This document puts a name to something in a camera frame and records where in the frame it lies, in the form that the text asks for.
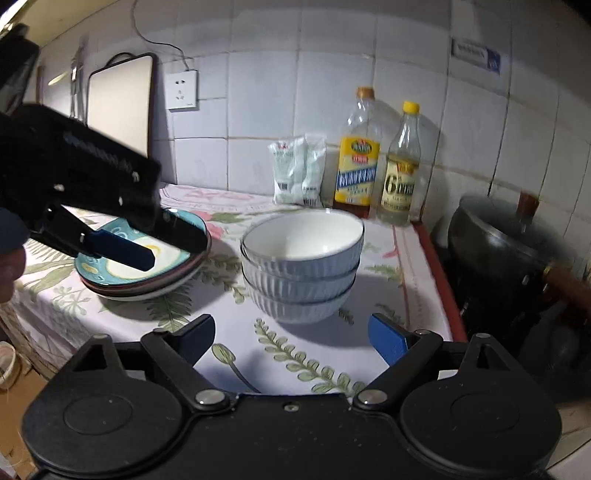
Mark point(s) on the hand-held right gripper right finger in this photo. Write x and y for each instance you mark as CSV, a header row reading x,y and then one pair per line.
x,y
388,341

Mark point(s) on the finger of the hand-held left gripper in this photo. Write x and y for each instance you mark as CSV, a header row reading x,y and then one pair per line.
x,y
182,233
124,251

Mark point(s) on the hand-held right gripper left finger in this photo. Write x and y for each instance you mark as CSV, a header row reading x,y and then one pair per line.
x,y
198,339

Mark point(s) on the blue fried egg plate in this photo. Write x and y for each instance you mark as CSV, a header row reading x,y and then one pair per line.
x,y
99,266

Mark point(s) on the white bunny print plate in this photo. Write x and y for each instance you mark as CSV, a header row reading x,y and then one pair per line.
x,y
152,288

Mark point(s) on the white ribbed bowl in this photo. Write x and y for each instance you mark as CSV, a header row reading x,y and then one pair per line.
x,y
300,311
300,288
300,235

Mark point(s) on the person's left hand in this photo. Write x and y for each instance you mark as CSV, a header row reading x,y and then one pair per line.
x,y
9,277

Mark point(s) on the floral tablecloth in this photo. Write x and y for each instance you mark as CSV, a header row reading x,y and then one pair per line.
x,y
323,350

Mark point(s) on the hanging metal utensils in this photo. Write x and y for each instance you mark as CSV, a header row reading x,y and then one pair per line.
x,y
77,87

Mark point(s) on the white seasoning packet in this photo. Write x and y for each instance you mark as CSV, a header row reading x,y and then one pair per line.
x,y
287,175
315,170

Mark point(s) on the black cooking pot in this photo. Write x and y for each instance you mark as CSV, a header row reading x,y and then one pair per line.
x,y
498,258

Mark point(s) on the yellow cap vinegar bottle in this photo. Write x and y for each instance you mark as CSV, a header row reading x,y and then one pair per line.
x,y
400,184

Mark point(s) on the orange cap oil bottle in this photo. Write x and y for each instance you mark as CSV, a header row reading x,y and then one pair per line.
x,y
358,170

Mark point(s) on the white wall socket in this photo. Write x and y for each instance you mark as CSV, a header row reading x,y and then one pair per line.
x,y
182,90

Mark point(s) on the wall label sticker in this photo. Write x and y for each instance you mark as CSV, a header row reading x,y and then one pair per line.
x,y
475,54

